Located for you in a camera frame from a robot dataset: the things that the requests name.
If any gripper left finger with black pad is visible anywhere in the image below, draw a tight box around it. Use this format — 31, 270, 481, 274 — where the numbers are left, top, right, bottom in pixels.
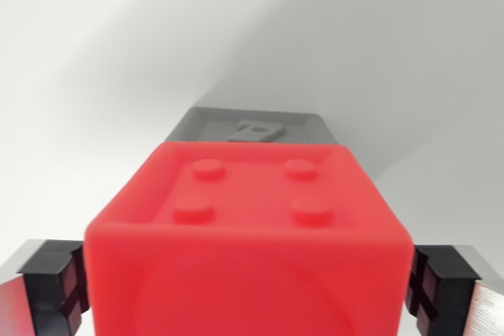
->
0, 238, 90, 336

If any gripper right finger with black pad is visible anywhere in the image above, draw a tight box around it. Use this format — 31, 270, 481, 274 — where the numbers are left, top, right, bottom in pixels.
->
405, 244, 504, 336

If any red cube with studs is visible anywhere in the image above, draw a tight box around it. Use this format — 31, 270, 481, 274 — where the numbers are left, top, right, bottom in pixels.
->
83, 141, 415, 336

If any grey cube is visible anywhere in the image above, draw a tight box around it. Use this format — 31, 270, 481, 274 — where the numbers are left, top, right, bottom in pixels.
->
169, 106, 340, 149

